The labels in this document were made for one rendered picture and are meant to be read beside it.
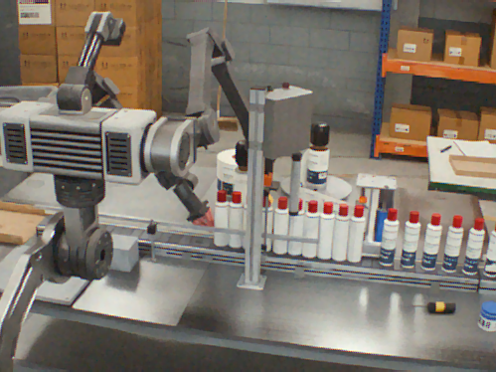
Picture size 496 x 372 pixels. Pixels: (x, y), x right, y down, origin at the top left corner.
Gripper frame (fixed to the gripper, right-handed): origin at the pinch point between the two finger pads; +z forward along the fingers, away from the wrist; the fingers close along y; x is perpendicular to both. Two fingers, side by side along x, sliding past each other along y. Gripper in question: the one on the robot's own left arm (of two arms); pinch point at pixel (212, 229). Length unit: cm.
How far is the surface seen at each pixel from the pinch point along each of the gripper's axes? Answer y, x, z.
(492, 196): 108, -82, 88
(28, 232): -3, 65, -37
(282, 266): -5.7, -16.3, 22.8
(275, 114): -18, -49, -25
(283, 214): -2.8, -26.6, 7.6
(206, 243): -0.7, 4.8, 3.2
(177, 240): -1.2, 13.3, -3.3
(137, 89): 300, 132, -60
